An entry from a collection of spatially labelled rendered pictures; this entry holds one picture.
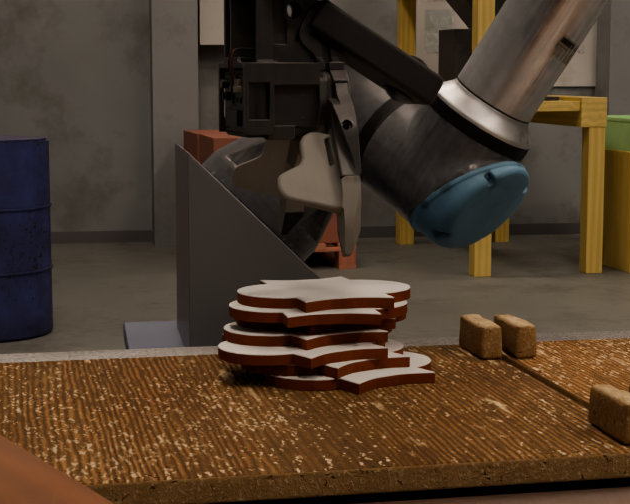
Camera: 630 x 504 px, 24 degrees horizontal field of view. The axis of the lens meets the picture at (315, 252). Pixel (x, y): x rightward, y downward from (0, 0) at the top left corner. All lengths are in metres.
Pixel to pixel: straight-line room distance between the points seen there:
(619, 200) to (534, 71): 7.27
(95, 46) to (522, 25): 8.58
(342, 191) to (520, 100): 0.45
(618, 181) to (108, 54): 3.52
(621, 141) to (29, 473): 8.34
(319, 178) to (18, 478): 0.62
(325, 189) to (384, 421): 0.18
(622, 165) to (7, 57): 4.09
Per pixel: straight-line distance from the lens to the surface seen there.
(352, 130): 1.04
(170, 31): 9.68
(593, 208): 8.50
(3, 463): 0.46
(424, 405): 0.99
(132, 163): 9.97
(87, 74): 9.95
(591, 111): 8.45
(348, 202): 1.03
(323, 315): 1.04
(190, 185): 1.44
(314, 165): 1.04
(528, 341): 1.15
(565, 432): 0.92
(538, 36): 1.43
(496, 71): 1.44
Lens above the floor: 1.16
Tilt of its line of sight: 7 degrees down
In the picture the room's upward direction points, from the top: straight up
